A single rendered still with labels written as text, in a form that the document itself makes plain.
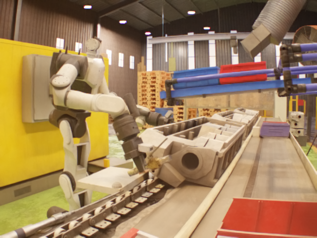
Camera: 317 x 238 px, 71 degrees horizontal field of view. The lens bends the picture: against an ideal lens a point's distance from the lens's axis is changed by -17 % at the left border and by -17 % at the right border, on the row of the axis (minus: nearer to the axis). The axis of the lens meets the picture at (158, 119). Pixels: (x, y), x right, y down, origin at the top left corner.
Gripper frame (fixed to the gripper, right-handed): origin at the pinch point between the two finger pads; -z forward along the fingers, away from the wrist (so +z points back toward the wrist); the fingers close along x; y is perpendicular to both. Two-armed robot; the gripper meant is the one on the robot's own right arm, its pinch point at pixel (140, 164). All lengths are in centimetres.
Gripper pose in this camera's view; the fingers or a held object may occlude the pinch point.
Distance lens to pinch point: 99.8
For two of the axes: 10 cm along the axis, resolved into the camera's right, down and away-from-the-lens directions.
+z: -3.9, -9.1, 1.1
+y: -8.2, 4.0, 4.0
